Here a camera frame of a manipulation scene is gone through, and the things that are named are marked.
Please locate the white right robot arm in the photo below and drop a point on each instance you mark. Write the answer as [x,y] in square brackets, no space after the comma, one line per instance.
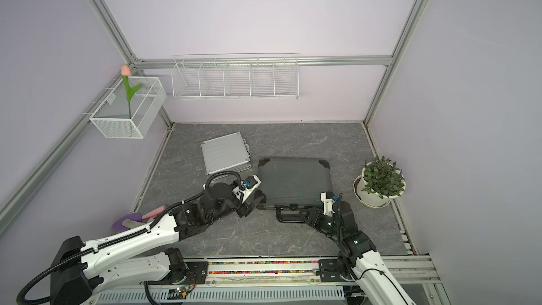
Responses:
[363,263]

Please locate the silver aluminium poker case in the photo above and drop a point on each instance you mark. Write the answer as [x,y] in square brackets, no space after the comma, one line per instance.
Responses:
[229,152]

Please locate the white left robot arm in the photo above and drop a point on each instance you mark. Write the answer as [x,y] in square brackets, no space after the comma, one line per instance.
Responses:
[78,271]

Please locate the aluminium frame corner post left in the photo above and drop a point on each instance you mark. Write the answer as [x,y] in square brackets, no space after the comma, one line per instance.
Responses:
[115,34]

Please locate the white plant pot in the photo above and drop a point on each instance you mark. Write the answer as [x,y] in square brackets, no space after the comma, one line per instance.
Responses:
[372,200]

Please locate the aluminium frame corner post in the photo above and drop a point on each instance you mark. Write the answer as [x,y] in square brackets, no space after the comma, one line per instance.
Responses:
[404,38]
[115,34]

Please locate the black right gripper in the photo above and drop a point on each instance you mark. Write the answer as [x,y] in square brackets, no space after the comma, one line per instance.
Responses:
[314,217]

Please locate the aluminium left side frame bar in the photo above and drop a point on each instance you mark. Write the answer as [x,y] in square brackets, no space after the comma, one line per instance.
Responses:
[13,205]

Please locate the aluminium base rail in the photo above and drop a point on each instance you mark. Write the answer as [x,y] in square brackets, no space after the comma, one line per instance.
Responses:
[279,280]

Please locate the white wire wall shelf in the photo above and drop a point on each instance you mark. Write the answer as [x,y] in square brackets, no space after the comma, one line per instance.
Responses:
[226,81]

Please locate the green potted plant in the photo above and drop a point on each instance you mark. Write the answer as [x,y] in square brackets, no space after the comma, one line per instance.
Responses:
[382,177]

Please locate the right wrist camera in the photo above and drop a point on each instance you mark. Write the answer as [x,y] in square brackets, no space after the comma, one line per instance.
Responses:
[331,203]

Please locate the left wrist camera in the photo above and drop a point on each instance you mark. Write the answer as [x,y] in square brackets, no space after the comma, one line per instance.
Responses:
[247,187]

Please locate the aluminium frame corner post right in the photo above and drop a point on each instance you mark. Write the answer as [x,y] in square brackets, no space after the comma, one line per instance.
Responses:
[404,38]

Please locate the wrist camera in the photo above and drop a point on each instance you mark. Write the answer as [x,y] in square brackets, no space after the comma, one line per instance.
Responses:
[331,203]
[247,187]

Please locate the aluminium horizontal frame bar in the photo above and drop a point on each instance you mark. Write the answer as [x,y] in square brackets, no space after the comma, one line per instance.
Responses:
[242,60]

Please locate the white mesh wall basket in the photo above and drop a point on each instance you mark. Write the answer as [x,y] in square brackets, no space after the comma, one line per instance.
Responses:
[111,117]

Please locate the pink artificial tulip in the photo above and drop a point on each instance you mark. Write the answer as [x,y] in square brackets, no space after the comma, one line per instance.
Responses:
[130,90]

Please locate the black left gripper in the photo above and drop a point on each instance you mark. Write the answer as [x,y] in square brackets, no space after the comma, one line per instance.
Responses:
[246,208]

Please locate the pink purple toy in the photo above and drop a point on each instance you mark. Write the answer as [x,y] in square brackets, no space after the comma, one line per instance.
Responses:
[134,220]

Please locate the dark grey poker case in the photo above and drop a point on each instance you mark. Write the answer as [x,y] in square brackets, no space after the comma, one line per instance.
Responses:
[293,186]

